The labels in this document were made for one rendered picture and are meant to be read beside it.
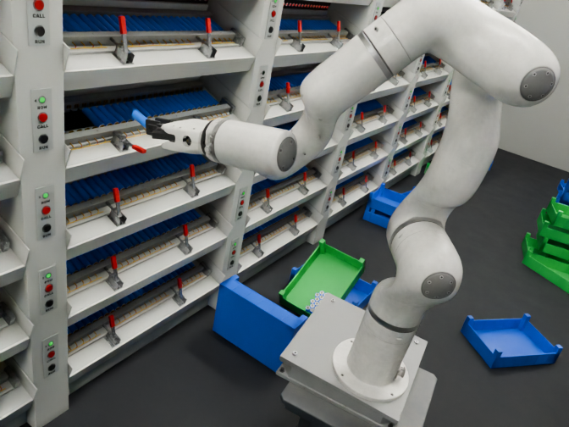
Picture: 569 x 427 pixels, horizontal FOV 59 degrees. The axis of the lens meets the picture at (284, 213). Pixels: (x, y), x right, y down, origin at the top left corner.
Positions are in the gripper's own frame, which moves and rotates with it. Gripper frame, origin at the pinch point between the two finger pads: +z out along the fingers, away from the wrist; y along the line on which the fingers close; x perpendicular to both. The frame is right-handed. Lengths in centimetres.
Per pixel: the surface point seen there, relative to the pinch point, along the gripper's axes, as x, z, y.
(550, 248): -83, -67, 200
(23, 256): -26.2, 17.5, -22.5
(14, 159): -5.0, 14.6, -22.6
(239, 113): -6, 16, 47
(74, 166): -8.9, 14.2, -10.6
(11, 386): -65, 29, -24
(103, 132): -4.0, 17.9, 0.0
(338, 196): -62, 29, 145
